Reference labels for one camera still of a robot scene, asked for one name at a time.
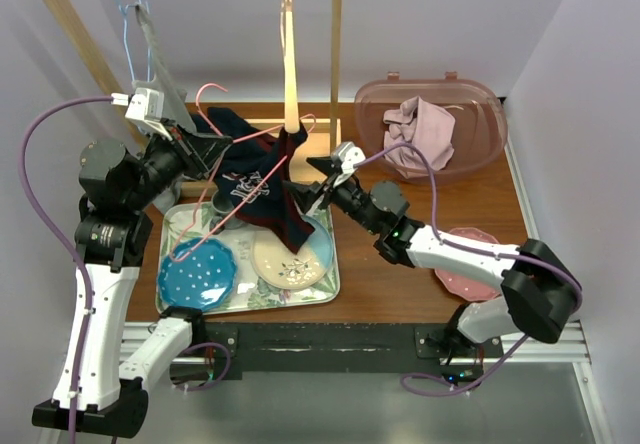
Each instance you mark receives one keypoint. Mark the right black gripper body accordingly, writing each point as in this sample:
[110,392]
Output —
[349,198]

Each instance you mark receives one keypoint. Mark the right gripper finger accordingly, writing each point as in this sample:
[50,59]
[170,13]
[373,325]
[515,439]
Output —
[324,165]
[310,197]

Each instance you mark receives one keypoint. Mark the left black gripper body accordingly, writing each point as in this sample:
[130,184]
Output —
[164,162]

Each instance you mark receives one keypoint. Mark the navy maroon tank top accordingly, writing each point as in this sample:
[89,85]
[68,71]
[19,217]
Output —
[252,173]

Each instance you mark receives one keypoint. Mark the cream plastic hanger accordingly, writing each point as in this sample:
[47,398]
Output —
[291,110]

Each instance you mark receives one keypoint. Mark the pink tank top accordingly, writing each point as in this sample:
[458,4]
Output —
[426,126]

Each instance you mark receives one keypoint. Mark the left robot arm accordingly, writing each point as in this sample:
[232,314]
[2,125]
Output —
[97,393]

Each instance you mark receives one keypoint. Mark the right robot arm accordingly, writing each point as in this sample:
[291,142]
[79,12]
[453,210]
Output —
[537,294]

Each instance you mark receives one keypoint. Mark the grey tank top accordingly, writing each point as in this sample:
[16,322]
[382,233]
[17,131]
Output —
[173,108]

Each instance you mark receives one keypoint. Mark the light blue hanger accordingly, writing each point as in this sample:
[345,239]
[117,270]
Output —
[124,11]

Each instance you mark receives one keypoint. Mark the grey ceramic mug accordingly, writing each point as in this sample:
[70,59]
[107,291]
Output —
[221,207]

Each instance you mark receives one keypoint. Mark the floral rectangular tray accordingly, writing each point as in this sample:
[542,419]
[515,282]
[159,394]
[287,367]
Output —
[184,222]

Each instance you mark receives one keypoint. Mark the cream and blue plate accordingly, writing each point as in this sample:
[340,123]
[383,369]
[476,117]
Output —
[283,269]

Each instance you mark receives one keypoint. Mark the blue dotted plate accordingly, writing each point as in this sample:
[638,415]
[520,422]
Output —
[201,278]

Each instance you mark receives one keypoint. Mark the pink dotted plate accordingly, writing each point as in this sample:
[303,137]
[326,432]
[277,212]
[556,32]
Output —
[468,289]

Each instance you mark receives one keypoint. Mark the pink transparent plastic bin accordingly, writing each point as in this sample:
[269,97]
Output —
[479,135]

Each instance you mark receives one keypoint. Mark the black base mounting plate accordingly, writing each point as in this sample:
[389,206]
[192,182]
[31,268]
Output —
[328,348]

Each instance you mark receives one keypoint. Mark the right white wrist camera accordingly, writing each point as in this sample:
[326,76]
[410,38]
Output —
[343,163]

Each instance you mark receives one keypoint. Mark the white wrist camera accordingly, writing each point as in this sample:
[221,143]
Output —
[343,163]
[144,109]

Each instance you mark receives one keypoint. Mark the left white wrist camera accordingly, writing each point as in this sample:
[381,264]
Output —
[144,109]

